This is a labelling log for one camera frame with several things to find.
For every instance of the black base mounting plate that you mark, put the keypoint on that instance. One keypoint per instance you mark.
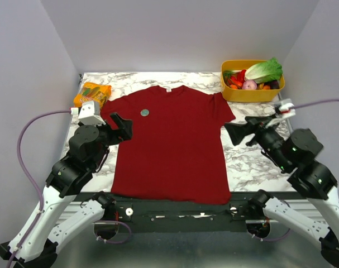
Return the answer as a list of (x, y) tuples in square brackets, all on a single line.
[(163, 216)]

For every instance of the red t-shirt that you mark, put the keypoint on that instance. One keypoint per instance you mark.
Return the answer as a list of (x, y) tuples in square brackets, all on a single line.
[(176, 151)]

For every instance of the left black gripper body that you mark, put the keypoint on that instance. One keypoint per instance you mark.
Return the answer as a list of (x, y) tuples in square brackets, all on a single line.
[(111, 137)]

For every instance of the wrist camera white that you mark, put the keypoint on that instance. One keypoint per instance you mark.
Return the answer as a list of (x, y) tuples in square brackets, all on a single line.
[(284, 109), (88, 113)]

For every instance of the toy lettuce head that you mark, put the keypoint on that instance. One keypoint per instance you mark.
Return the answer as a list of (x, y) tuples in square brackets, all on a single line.
[(264, 72)]

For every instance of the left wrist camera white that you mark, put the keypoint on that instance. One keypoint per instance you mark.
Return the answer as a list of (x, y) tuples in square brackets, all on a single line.
[(88, 113)]

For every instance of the toy pink onion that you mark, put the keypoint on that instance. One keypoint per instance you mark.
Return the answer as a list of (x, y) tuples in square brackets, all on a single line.
[(249, 85)]

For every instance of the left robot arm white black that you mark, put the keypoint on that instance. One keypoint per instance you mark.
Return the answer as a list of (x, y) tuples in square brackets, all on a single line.
[(41, 239)]

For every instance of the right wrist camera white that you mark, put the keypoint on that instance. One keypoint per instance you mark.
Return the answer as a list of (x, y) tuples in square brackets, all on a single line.
[(284, 109)]

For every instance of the orange snack packet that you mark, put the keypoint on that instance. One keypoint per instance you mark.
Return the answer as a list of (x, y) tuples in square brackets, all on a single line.
[(93, 92)]

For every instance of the round green brooch badge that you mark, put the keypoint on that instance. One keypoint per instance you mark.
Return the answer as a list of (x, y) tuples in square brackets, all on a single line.
[(144, 112)]

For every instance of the toy red pepper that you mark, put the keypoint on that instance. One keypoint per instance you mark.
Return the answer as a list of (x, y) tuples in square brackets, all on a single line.
[(239, 78)]

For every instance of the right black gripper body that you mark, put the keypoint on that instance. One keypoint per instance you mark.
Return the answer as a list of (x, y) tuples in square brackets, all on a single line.
[(253, 131)]

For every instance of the yellow plastic bin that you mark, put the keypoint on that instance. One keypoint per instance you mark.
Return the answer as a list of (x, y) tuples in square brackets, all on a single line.
[(243, 95)]

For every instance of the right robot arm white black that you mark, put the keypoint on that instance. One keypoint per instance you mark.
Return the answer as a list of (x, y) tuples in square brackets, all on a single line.
[(295, 156)]

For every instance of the aluminium rail frame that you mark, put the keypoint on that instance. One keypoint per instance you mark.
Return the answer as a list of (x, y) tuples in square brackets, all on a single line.
[(106, 226)]

